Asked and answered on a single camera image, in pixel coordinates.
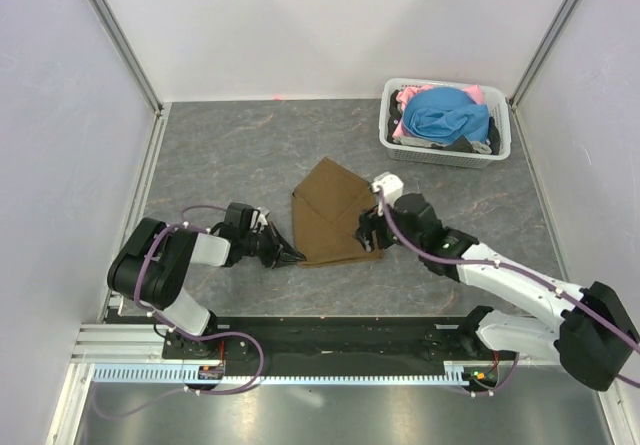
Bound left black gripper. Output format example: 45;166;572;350
240;222;305;269

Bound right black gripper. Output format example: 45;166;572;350
351;202;422;254

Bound brown cloth napkin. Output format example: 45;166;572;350
291;157;384;268

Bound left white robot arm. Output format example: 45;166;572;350
107;202;306;358

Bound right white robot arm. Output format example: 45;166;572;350
355;185;639;392

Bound white plastic basket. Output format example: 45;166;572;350
379;78;511;169

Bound blue cloth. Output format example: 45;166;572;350
402;87;490;145

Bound grey cloth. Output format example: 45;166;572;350
393;136;493;155

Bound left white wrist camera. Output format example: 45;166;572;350
251;207;270;231

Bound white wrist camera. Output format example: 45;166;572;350
251;207;270;231
370;172;404;217

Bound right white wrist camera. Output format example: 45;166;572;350
370;172;404;217

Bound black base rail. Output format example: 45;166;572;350
162;316;515;380

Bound white slotted cable duct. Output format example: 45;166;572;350
93;362;489;386

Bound left aluminium frame post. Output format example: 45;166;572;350
88;0;163;114

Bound aluminium frame post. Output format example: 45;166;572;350
509;0;581;110
88;0;163;114

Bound right aluminium frame post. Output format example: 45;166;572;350
509;0;581;110

